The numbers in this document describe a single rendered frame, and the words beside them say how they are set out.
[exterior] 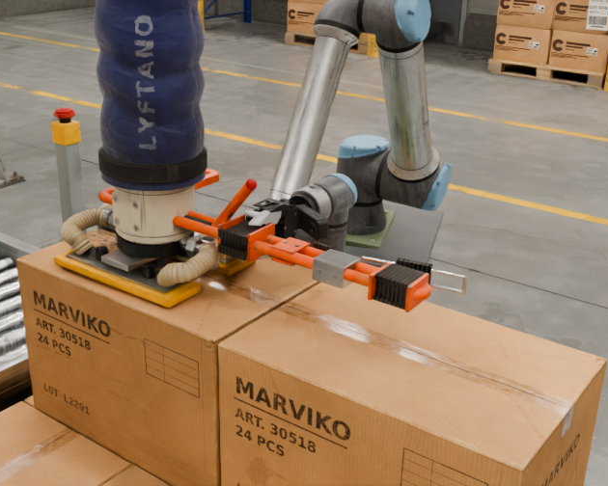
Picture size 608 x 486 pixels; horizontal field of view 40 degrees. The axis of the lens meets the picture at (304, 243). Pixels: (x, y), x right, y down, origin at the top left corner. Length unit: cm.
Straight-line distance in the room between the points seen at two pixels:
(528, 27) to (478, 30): 156
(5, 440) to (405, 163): 125
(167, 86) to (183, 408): 64
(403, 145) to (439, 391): 99
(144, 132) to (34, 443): 79
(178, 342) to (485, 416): 61
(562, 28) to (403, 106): 680
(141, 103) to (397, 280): 60
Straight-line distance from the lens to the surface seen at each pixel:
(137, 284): 174
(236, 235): 163
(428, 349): 157
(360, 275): 151
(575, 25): 887
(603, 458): 303
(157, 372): 173
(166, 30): 163
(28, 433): 209
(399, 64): 209
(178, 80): 166
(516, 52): 911
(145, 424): 184
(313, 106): 201
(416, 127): 224
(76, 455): 199
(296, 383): 147
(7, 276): 288
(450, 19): 1075
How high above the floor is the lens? 172
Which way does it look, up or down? 23 degrees down
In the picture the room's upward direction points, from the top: 1 degrees clockwise
